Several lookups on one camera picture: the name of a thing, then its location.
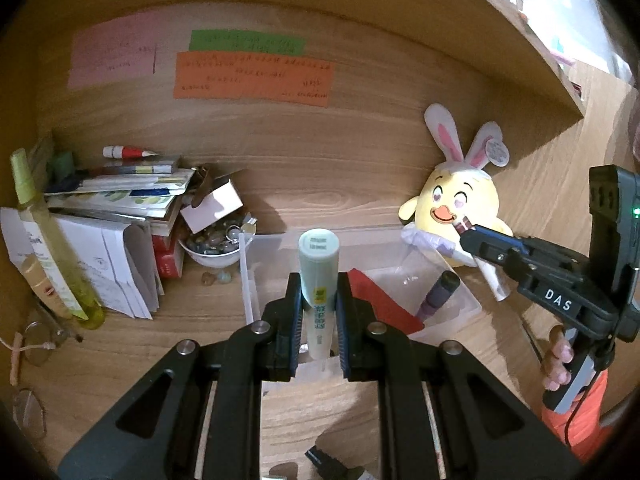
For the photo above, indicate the cream tube red label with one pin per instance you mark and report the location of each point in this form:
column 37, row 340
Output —
column 50, row 290

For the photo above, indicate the orange sticky note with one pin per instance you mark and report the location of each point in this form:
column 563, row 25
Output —
column 250, row 80

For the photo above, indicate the glass pebble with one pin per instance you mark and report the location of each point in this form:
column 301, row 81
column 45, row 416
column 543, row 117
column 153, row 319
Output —
column 207, row 277
column 224, row 276

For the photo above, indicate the white folded papers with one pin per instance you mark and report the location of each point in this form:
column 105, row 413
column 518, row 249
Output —
column 115, row 265

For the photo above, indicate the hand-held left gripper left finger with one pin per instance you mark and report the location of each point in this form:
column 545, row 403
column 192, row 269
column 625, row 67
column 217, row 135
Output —
column 295, row 320

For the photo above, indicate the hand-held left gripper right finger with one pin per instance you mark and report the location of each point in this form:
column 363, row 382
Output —
column 345, row 320

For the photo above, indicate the stack of books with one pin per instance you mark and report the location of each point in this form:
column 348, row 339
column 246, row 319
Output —
column 125, row 195

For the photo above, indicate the white bowl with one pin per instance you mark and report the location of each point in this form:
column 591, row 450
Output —
column 215, row 258

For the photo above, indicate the small white open box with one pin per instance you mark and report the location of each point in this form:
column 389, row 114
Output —
column 212, row 205

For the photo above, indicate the white-green stick tube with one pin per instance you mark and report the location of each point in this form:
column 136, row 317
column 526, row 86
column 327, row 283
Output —
column 320, row 280

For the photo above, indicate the red box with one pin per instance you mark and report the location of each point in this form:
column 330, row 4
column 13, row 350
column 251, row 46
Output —
column 167, row 257

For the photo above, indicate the clear plastic box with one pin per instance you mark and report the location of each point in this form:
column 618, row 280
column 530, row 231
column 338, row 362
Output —
column 385, row 255

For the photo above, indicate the person's right forearm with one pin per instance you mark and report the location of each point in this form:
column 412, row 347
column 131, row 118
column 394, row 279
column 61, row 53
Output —
column 590, row 425

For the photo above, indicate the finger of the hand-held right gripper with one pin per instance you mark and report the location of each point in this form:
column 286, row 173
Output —
column 492, row 255
column 497, row 237

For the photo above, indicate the yellow chick plush toy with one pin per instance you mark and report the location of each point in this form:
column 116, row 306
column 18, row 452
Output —
column 450, row 195

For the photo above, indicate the green sticky note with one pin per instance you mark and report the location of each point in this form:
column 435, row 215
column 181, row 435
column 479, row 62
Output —
column 245, row 42

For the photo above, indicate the pink sticky note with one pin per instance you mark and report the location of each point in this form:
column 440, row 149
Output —
column 120, row 50

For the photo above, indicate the red pouch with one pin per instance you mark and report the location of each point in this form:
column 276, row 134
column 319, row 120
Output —
column 385, row 305

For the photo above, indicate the beige tube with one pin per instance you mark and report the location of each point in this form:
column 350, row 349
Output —
column 495, row 282

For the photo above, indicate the purple spray bottle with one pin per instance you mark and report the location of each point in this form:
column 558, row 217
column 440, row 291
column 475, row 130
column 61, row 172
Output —
column 440, row 295

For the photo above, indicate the eyeglasses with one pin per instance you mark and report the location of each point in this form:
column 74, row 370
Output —
column 40, row 347

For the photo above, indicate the yellow-green spray bottle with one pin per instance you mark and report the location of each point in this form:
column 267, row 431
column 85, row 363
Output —
column 55, row 260

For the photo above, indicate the person's right hand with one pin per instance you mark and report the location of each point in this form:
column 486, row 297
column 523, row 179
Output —
column 557, row 360

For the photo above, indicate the small teal item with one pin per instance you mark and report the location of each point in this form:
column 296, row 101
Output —
column 61, row 166

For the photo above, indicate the red and white pen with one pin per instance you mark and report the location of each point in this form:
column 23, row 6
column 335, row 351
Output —
column 130, row 152

